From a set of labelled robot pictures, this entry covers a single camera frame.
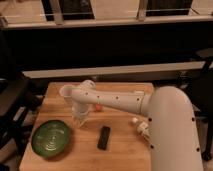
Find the orange carrot toy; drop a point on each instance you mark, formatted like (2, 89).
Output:
(98, 107)

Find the white rectangular sponge block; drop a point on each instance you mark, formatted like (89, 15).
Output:
(138, 91)

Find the black chair right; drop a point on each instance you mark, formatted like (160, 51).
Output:
(200, 92)

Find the green ceramic bowl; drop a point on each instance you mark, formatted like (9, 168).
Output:
(50, 138)

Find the black remote control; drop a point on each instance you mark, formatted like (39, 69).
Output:
(104, 137)

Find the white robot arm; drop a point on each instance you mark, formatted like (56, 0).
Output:
(174, 142)

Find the black chair left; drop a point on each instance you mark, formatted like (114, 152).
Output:
(16, 100)

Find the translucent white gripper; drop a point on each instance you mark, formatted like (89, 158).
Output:
(79, 121)

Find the black chair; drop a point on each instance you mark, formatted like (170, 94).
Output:
(16, 100)
(200, 92)

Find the translucent plastic cup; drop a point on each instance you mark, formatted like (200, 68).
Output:
(65, 92)

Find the white plastic bottle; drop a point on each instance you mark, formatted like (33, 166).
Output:
(141, 127)

